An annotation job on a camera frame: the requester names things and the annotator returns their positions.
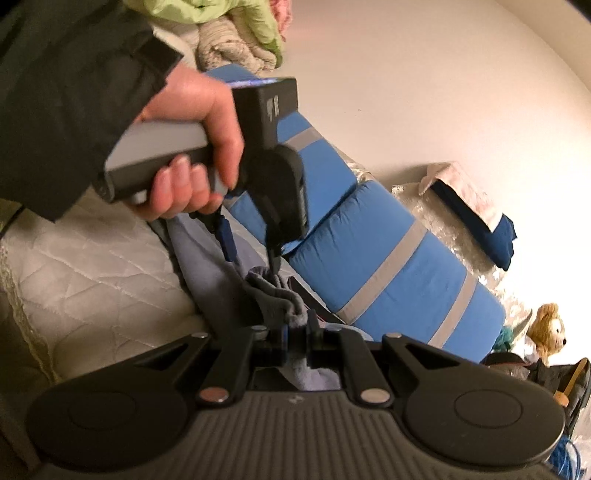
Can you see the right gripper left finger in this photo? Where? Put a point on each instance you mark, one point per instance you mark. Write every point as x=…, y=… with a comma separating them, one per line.
x=240, y=355

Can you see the green garment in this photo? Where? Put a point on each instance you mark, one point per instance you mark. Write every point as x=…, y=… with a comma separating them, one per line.
x=178, y=21

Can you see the navy white pillow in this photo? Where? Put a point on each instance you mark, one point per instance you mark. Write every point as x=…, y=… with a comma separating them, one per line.
x=493, y=231

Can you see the grey fleece garment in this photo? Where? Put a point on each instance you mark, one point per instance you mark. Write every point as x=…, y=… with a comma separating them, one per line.
x=229, y=294

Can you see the tan teddy bear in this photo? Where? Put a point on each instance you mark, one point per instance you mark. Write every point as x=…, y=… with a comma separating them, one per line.
x=547, y=332

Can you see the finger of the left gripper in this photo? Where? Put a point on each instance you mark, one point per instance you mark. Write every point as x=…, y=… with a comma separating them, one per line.
x=219, y=227
x=273, y=249

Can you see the dark jacket sleeve forearm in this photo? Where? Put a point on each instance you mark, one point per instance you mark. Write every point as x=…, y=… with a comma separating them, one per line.
x=74, y=76

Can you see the black bag with clutter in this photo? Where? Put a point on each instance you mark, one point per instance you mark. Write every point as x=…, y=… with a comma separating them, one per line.
x=566, y=379

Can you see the person's left hand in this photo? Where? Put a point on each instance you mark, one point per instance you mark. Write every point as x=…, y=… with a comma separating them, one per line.
x=182, y=187

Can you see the grey quilted bedspread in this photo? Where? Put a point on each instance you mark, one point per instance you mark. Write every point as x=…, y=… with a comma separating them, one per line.
x=91, y=289

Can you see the beige knitted blanket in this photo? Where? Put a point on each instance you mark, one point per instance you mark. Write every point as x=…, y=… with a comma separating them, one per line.
x=221, y=43

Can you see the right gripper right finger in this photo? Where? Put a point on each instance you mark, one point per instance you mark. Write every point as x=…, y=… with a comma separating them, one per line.
x=345, y=351

